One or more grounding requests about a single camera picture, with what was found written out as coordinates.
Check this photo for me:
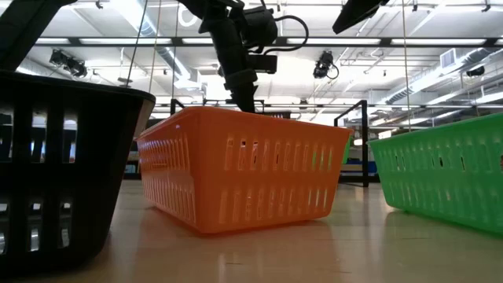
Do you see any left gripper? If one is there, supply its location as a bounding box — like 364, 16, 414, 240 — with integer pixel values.
198, 6, 279, 113

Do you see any orange plastic slotted basket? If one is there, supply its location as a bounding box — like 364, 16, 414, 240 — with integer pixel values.
135, 105, 354, 236

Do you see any green plastic slotted basket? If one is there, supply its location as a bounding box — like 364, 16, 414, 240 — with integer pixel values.
368, 112, 503, 237
342, 135, 354, 165

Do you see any black plastic slotted basket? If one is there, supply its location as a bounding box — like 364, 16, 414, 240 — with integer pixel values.
0, 69, 157, 278

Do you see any black overhead rig bar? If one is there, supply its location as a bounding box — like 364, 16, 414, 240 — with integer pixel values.
33, 36, 503, 49

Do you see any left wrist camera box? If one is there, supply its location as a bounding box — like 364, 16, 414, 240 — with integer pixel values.
247, 53, 278, 75

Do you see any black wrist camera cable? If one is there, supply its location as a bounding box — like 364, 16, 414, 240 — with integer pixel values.
262, 14, 310, 56

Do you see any black overhead camera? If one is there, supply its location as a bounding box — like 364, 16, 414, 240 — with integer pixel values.
313, 50, 340, 80

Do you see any thin hanging wire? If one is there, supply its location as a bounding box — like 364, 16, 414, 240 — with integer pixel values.
400, 0, 412, 133
148, 0, 162, 94
125, 0, 149, 90

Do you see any silver ventilation duct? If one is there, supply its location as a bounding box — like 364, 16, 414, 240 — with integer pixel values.
117, 0, 197, 90

